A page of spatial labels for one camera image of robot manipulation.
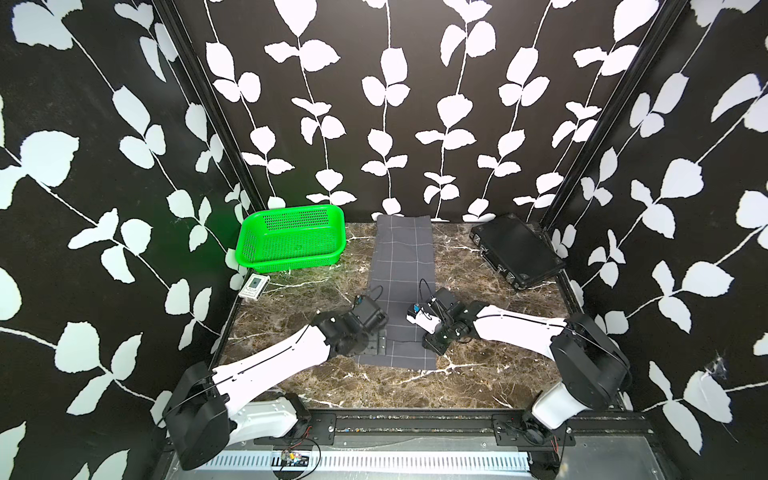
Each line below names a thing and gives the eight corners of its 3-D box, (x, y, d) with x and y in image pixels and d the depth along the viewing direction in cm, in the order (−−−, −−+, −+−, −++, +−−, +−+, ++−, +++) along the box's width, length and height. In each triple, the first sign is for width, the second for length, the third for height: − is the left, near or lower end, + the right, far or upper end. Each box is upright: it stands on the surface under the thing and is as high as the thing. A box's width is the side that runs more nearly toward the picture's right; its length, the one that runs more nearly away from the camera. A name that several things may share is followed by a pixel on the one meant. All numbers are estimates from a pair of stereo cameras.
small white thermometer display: (240, 297, 100) (238, 293, 99) (254, 275, 106) (251, 272, 104) (258, 301, 100) (255, 297, 98) (270, 279, 105) (268, 275, 103)
